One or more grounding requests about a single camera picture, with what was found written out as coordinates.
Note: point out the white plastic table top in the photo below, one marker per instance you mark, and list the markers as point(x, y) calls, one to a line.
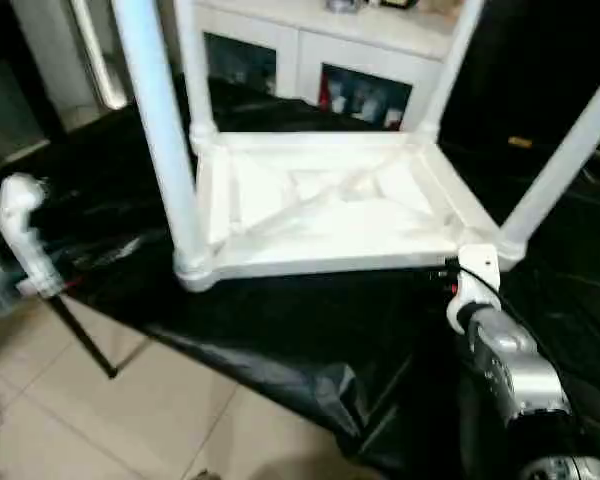
point(330, 225)

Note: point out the white plastic table leg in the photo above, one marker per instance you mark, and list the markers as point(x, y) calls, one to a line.
point(197, 65)
point(450, 65)
point(165, 125)
point(560, 165)

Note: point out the small pale label tag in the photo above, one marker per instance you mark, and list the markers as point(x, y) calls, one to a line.
point(520, 142)

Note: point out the black shiny mat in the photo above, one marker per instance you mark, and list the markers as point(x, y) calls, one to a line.
point(280, 325)

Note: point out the black backdrop cloth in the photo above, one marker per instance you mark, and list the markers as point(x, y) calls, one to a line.
point(530, 75)

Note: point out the small red packet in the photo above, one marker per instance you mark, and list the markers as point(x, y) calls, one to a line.
point(325, 92)

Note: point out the beige plush toy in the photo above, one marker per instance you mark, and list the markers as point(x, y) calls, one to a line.
point(440, 6)

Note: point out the white glass-door cabinet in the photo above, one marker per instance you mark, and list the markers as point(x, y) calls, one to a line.
point(290, 20)

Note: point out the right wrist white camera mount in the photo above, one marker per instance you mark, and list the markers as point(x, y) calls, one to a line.
point(480, 260)

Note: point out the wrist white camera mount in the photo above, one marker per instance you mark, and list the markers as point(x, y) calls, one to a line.
point(480, 260)
point(30, 240)

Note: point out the small dark picture frame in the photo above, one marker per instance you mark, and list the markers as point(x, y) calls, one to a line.
point(397, 4)

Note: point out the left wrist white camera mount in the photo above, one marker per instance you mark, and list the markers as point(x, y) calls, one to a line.
point(30, 240)

